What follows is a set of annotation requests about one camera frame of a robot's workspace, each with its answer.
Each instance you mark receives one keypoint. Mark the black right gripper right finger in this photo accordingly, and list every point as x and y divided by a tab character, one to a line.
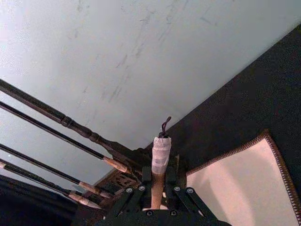
171	176

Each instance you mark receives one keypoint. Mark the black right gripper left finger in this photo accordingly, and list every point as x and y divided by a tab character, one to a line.
146	175

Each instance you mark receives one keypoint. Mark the wooden brush with taped end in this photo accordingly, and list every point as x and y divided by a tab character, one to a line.
161	155

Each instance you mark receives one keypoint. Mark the black-shafted hanging brush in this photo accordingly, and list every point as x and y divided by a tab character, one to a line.
84	201
58	134
47	166

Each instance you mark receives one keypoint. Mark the white cloth with brown stitching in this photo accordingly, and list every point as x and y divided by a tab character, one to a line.
242	183

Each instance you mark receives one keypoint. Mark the dark wooden brush rack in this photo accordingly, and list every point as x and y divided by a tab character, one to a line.
70	123

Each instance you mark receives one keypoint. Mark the black table cloth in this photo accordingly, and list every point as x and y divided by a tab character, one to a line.
247	99

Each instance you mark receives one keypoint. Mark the plain pale wall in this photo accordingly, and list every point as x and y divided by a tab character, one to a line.
117	47

